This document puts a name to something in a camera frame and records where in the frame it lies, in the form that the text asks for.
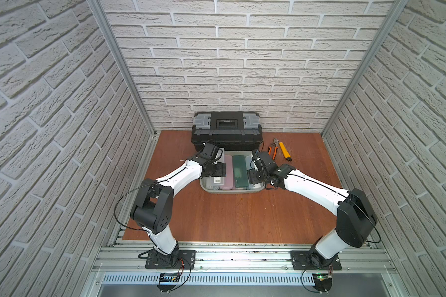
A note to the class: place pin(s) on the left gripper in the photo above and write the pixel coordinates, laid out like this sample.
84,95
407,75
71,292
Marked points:
215,169

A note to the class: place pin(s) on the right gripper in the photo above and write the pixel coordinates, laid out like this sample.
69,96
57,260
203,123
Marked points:
251,174

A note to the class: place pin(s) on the pink pencil case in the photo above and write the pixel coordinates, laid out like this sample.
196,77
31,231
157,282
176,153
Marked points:
228,183

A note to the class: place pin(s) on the dark green case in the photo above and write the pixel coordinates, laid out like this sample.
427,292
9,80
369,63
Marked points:
240,171

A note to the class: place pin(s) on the clear rectangular case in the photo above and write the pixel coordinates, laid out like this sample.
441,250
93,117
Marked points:
221,159

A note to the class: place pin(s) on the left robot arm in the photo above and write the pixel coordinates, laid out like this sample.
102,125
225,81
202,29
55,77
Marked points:
153,204

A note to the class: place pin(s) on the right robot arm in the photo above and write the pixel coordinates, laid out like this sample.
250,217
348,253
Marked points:
355,217

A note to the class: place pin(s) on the grey plastic storage tray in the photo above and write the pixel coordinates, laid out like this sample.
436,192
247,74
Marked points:
252,188

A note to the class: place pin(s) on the yellow utility knife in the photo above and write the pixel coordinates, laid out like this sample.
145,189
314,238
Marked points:
285,152

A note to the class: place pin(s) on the black plastic toolbox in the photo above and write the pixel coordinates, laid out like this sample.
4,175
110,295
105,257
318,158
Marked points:
230,130

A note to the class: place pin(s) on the right controller board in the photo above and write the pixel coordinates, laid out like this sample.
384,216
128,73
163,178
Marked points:
322,282

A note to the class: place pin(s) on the controller board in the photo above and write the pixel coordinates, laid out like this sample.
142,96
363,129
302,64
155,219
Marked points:
322,282
168,281

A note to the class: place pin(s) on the left controller board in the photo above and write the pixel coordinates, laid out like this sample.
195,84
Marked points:
168,281

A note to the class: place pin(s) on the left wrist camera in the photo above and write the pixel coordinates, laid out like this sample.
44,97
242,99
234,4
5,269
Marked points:
211,153

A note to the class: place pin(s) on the orange handled pliers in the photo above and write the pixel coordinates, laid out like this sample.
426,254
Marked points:
273,148

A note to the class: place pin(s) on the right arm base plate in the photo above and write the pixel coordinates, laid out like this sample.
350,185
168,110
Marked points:
308,260

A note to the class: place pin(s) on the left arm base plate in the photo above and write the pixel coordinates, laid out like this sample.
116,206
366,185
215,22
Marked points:
183,258

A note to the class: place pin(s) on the aluminium mounting rail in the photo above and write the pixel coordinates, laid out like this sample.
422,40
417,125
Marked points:
240,257

